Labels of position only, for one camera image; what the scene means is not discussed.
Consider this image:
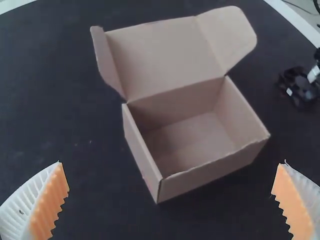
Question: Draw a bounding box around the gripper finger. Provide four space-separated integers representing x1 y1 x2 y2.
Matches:
271 159 320 240
0 160 71 240

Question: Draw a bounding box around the black square fan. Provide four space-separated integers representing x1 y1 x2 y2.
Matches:
276 47 320 112

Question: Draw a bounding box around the black mat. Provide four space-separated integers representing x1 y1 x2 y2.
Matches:
0 0 320 240

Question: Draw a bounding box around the cardboard box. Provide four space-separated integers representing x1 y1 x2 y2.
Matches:
89 5 271 204

